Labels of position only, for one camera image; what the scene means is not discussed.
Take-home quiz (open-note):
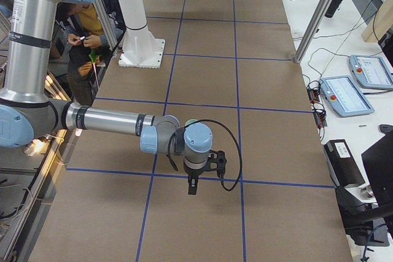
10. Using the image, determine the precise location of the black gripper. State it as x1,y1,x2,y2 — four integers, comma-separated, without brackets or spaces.
184,168,204,195

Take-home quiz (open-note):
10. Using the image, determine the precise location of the green plastic cup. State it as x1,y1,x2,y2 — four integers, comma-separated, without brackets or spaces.
185,119,197,126

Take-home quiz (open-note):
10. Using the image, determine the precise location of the black box with label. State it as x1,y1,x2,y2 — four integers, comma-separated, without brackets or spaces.
324,139,365,188

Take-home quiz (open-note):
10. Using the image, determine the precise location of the person in yellow shirt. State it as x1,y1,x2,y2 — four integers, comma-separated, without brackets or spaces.
56,2,110,106

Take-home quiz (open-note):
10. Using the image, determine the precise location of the near blue teach pendant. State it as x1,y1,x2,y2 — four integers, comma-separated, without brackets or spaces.
320,75,375,117

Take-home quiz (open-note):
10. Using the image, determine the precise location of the blue teach pendant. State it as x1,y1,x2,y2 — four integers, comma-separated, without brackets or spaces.
349,55,392,90
320,75,375,117

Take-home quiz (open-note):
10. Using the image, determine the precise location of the black monitor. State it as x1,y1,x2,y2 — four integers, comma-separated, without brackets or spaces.
362,131,392,205

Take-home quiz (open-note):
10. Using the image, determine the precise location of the far blue teach pendant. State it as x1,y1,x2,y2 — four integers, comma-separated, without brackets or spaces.
349,55,392,90

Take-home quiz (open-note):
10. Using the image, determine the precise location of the black water bottle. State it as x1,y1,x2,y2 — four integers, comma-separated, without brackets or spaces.
325,0,343,18

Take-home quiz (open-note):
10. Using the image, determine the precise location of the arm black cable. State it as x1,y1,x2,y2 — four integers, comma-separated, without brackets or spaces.
167,120,243,191

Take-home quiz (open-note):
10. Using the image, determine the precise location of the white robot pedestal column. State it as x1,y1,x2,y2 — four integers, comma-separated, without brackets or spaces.
119,0,165,69

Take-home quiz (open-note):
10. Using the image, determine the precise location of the aluminium frame post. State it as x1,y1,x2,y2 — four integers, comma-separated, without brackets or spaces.
294,0,332,64

